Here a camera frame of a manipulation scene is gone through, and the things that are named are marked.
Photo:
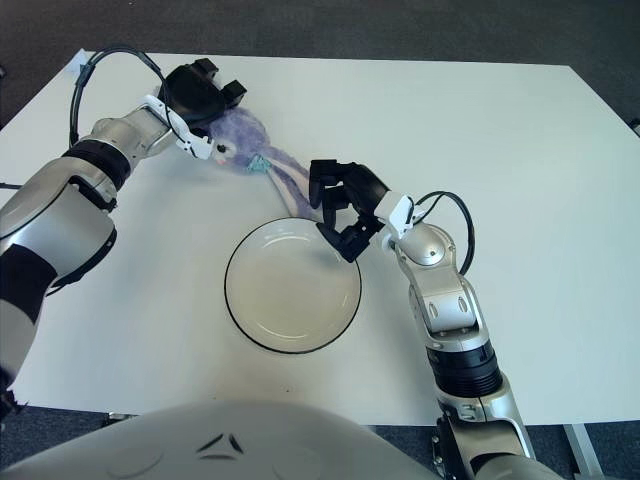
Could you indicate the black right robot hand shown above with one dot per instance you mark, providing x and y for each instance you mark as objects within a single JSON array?
[{"x": 360, "y": 195}]

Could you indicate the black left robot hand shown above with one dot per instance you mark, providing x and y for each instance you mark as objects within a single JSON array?
[{"x": 195, "y": 95}]

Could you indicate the purple plush bunny doll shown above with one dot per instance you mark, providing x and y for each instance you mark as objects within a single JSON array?
[{"x": 240, "y": 135}]

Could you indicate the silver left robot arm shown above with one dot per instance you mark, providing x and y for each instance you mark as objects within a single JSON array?
[{"x": 65, "y": 210}]

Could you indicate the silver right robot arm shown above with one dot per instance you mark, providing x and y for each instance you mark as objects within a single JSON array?
[{"x": 445, "y": 295}]

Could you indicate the white plate black rim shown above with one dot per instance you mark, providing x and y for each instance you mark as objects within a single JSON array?
[{"x": 292, "y": 295}]

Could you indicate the grey robot torso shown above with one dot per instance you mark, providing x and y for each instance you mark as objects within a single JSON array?
[{"x": 225, "y": 445}]

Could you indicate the white furniture edge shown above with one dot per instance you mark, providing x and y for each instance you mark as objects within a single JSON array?
[{"x": 636, "y": 127}]

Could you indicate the grey metal table leg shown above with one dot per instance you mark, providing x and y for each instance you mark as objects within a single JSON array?
[{"x": 580, "y": 447}]

